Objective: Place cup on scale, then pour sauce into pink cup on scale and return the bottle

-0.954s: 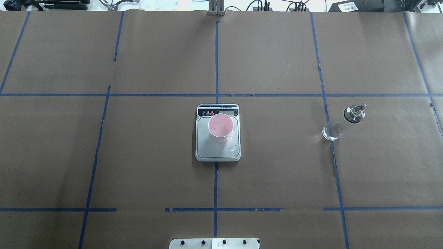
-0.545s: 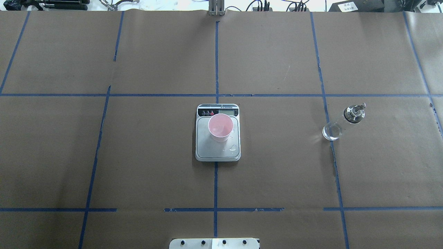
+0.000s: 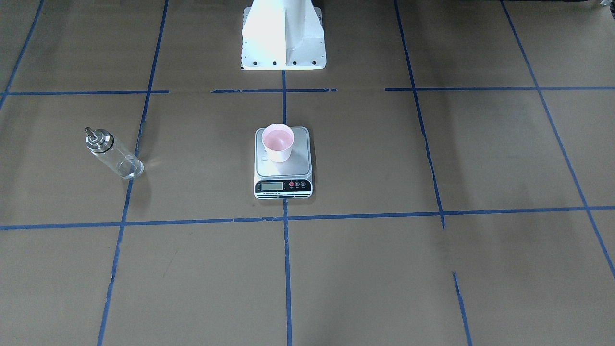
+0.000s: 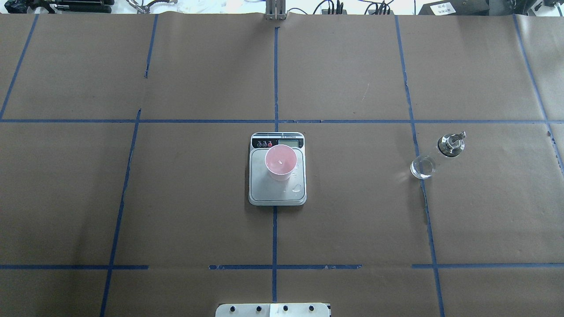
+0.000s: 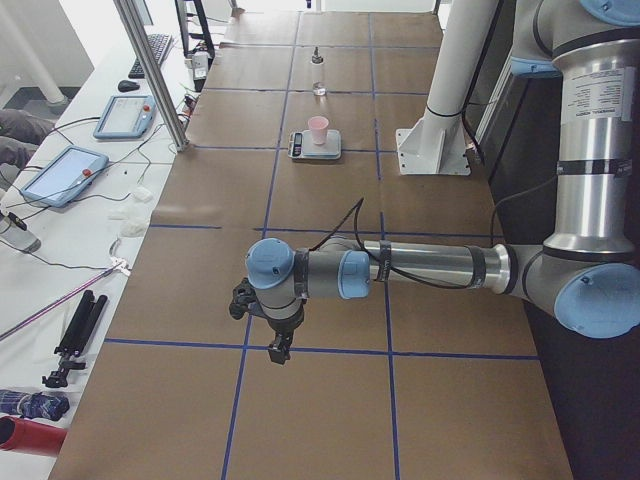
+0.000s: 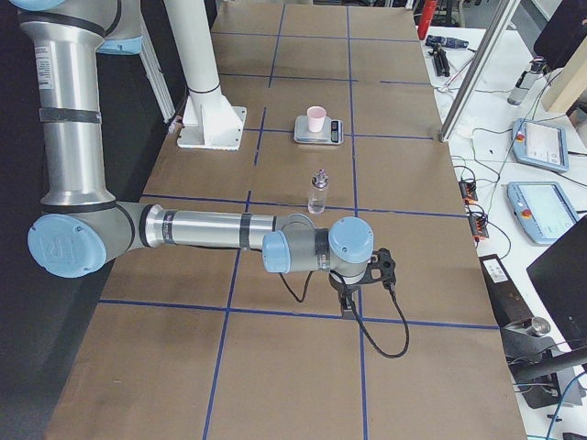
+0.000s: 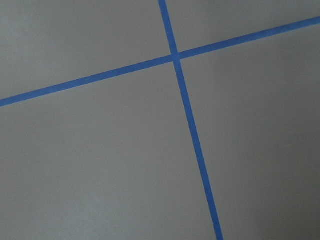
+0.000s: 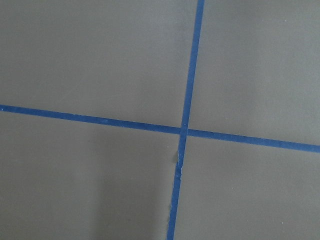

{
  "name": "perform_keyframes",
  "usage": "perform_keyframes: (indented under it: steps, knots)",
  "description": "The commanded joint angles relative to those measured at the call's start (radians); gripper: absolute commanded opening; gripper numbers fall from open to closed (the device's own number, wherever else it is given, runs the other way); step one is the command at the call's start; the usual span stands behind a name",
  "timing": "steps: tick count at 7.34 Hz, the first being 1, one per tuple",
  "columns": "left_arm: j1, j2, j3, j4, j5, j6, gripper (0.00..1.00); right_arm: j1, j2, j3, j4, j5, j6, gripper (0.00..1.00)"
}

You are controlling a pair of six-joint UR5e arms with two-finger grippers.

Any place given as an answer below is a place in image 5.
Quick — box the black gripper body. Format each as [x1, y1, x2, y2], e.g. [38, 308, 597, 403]
[267, 309, 304, 343]

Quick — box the pink plastic cup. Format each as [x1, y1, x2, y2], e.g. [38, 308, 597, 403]
[307, 115, 329, 145]

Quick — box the clear glass sauce bottle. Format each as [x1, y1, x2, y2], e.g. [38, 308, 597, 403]
[311, 46, 326, 96]

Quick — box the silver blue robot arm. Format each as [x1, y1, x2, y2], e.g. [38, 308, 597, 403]
[229, 1, 639, 364]

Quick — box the silver digital kitchen scale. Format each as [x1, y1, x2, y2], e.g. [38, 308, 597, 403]
[287, 129, 342, 160]

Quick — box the crumpled white tissue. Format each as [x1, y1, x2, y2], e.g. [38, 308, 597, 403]
[107, 185, 153, 238]

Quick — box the black folded tripod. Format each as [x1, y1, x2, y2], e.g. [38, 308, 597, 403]
[42, 290, 108, 388]

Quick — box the blue folded umbrella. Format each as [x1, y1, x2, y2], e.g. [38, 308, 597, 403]
[1, 389, 70, 421]

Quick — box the far blue teach pendant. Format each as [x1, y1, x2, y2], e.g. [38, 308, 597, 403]
[93, 95, 156, 140]

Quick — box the blue teach pendant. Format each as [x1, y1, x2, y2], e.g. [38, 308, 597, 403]
[93, 95, 156, 140]
[20, 146, 109, 208]

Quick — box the near blue teach pendant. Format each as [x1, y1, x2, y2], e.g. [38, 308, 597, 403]
[20, 146, 109, 208]

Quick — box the red cylinder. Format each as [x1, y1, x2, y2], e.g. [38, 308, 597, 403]
[1, 416, 67, 457]

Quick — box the grey water bottle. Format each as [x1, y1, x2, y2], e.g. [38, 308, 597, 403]
[1, 212, 41, 253]

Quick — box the black computer mouse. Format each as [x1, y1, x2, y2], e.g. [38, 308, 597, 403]
[117, 80, 140, 93]

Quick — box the black keyboard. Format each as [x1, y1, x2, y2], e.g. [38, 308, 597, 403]
[128, 33, 173, 79]

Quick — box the seated person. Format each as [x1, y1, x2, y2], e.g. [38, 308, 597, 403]
[1, 108, 55, 190]

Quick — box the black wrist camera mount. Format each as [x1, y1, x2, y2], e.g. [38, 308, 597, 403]
[229, 277, 262, 320]

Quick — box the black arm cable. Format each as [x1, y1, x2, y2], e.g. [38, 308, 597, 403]
[309, 177, 559, 291]

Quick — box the white pedestal column with base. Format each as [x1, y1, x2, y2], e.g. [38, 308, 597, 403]
[396, 0, 498, 176]

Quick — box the aluminium frame post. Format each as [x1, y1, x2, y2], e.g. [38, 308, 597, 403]
[113, 0, 189, 152]

